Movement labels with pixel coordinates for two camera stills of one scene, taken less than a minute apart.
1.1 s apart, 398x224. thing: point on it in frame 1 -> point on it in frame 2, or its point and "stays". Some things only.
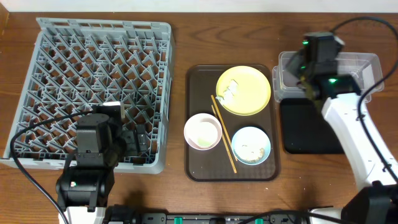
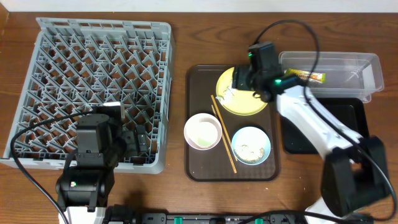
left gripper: (131, 141) stays
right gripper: (298, 66) -> (241, 78)
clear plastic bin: (365, 67) stays
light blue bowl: (251, 145) stays
